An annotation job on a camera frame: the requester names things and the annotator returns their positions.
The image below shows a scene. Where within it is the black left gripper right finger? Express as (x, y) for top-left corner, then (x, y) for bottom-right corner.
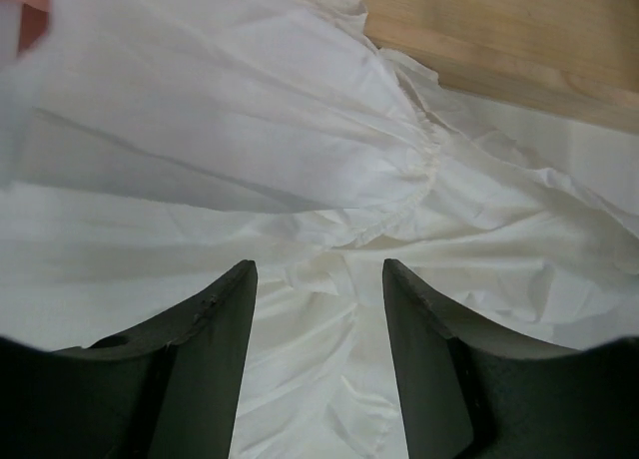
(382, 259), (638, 458)

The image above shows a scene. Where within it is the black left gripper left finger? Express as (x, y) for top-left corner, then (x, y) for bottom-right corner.
(1, 260), (258, 458)

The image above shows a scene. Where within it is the white skirt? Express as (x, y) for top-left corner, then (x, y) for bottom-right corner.
(1, 0), (638, 458)

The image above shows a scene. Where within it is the wooden clothes rack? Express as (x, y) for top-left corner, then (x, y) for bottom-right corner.
(361, 0), (638, 133)

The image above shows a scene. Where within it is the pink garment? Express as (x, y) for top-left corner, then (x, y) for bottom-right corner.
(14, 0), (50, 56)

